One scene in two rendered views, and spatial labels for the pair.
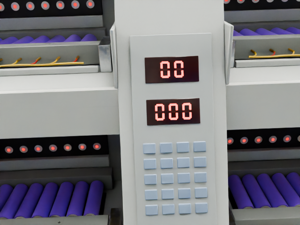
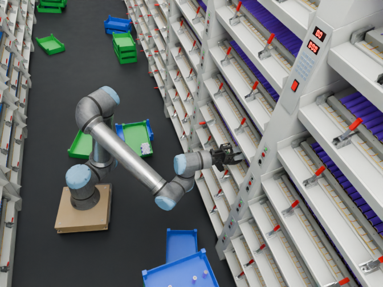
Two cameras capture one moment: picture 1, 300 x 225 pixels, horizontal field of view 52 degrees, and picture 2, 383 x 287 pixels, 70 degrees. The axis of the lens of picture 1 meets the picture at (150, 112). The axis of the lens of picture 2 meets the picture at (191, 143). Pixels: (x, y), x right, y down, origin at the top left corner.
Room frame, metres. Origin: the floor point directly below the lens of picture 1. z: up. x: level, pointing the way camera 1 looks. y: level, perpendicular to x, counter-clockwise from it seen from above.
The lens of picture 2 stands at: (-0.28, -0.56, 1.83)
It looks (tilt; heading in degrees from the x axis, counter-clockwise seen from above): 48 degrees down; 66
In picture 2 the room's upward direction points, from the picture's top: 9 degrees clockwise
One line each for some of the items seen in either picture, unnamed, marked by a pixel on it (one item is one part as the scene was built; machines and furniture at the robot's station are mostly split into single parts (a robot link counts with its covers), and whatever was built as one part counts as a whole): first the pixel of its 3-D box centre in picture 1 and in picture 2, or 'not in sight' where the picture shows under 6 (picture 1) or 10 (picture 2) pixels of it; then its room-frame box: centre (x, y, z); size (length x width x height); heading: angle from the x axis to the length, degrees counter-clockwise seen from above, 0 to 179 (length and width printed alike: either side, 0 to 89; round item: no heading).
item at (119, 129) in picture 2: not in sight; (134, 131); (-0.08, 1.17, 0.04); 0.30 x 0.20 x 0.08; 1
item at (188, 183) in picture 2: not in sight; (184, 179); (0.03, 0.16, 0.70); 0.12 x 0.09 x 0.12; 40
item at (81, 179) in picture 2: not in sight; (81, 180); (-0.51, 0.54, 0.32); 0.17 x 0.15 x 0.18; 40
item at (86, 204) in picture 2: not in sight; (84, 193); (-0.51, 0.53, 0.18); 0.19 x 0.19 x 0.10
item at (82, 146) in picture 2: not in sight; (86, 142); (-0.49, 1.13, 0.04); 0.30 x 0.20 x 0.08; 68
